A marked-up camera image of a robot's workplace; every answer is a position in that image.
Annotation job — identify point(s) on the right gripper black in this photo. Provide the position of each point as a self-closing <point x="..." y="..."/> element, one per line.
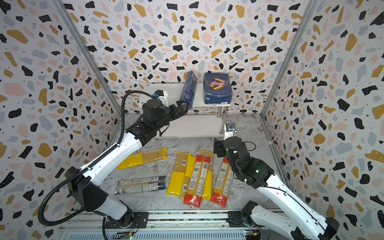
<point x="219" y="147"/>

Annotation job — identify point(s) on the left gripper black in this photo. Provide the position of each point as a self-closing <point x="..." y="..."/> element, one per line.
<point x="174" y="109"/>

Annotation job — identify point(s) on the blue Barilla spaghetti box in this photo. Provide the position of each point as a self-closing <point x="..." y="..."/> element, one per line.
<point x="189" y="90"/>

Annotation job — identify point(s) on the blue Barilla penne box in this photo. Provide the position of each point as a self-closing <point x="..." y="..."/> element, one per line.
<point x="217" y="89"/>

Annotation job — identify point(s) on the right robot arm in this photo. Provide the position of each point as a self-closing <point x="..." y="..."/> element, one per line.
<point x="300" y="223"/>

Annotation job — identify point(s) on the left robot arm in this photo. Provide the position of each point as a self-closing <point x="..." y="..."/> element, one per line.
<point x="84" y="183"/>

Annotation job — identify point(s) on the white two-tier shelf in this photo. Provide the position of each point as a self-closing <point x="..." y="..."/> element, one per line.
<point x="192" y="125"/>

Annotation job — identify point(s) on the red-end spaghetti bag right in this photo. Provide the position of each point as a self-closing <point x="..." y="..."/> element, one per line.
<point x="223" y="184"/>

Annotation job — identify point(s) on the red-end spaghetti bag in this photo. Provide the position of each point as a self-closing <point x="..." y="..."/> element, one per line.
<point x="223" y="184"/>
<point x="196" y="186"/>

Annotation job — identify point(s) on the yellow spaghetti bag behind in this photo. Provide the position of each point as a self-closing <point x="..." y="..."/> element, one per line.
<point x="208" y="184"/>

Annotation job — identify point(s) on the yellow spaghetti bag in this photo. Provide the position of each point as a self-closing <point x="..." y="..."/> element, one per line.
<point x="143" y="158"/>
<point x="177" y="177"/>
<point x="208" y="184"/>

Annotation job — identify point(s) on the yellow spaghetti bag left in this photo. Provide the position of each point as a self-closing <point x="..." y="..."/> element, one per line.
<point x="143" y="158"/>

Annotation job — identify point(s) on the red-end spaghetti bag centre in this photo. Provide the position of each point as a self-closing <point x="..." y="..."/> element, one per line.
<point x="196" y="186"/>

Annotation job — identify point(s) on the clear blue-end spaghetti bag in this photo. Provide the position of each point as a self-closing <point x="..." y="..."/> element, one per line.
<point x="140" y="185"/>

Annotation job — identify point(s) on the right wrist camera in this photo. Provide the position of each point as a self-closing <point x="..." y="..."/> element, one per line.
<point x="230" y="130"/>

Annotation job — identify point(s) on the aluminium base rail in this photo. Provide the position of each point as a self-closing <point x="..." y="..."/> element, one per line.
<point x="182" y="225"/>

